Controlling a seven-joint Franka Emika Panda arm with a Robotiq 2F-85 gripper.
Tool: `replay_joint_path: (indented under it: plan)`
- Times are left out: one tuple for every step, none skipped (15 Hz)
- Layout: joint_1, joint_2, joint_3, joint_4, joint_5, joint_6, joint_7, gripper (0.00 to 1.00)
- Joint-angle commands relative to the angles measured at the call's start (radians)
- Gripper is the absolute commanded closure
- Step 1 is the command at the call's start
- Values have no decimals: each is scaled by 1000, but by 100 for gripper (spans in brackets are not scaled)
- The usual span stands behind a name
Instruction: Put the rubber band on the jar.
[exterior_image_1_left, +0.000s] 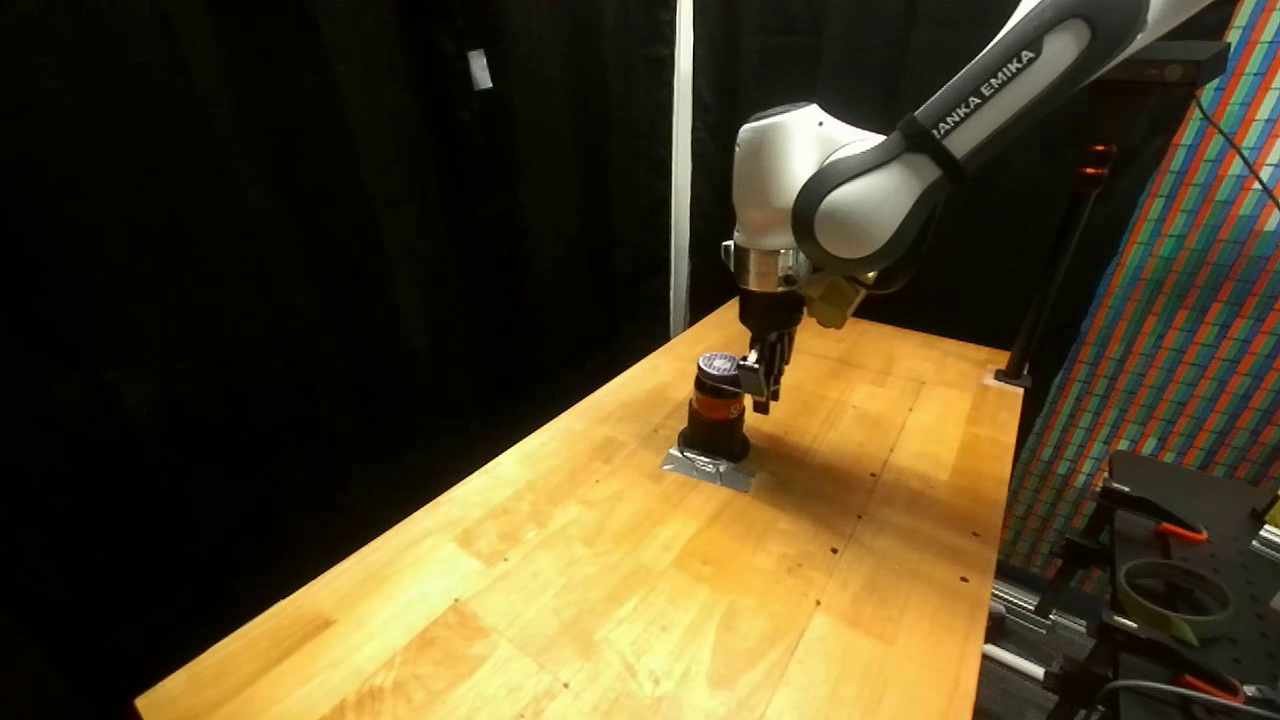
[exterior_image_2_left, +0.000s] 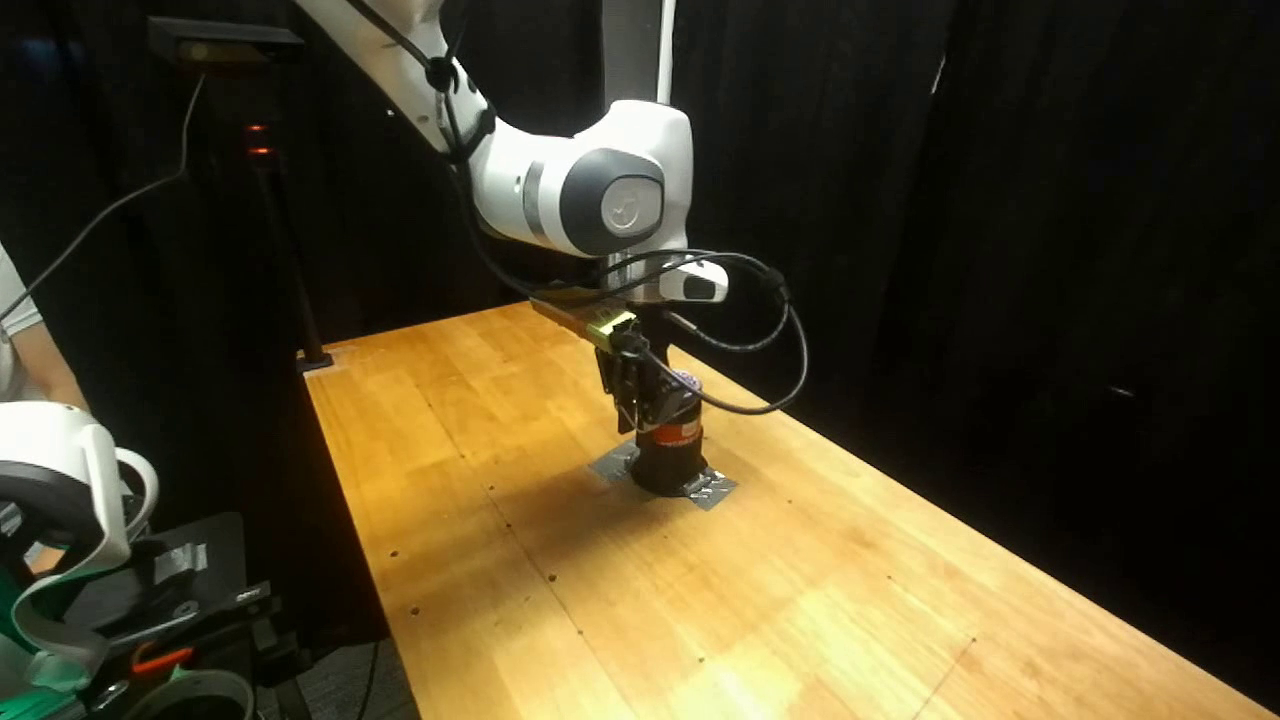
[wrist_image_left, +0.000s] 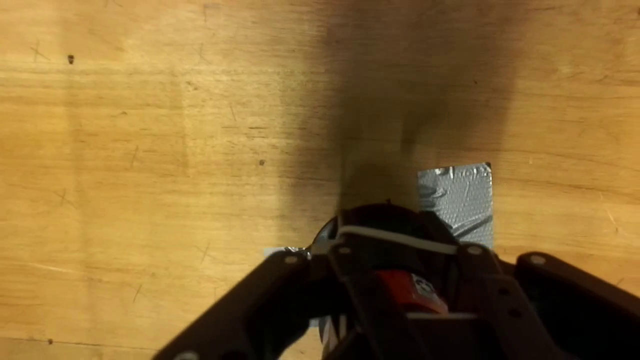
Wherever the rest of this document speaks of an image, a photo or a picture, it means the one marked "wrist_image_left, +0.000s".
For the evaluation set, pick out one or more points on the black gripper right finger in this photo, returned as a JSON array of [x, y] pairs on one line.
[[533, 300]]

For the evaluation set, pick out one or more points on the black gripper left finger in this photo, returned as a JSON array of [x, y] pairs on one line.
[[267, 307]]

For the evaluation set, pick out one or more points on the white rubber band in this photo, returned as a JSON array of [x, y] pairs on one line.
[[401, 238]]

